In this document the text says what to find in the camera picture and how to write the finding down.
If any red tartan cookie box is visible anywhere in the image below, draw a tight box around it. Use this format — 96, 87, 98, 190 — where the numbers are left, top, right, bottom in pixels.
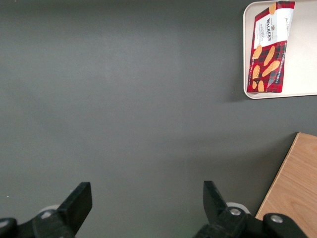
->
248, 0, 296, 94

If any wooden two-drawer cabinet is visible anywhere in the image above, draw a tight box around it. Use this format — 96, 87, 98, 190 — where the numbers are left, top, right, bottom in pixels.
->
255, 132, 317, 238

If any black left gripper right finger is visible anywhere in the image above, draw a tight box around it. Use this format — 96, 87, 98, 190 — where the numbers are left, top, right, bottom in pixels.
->
190, 180, 309, 238

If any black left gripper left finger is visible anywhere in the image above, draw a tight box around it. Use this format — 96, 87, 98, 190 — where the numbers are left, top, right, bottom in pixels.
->
0, 181, 93, 238

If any cream plastic tray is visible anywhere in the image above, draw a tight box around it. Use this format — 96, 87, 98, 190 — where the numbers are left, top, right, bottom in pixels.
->
242, 0, 317, 100

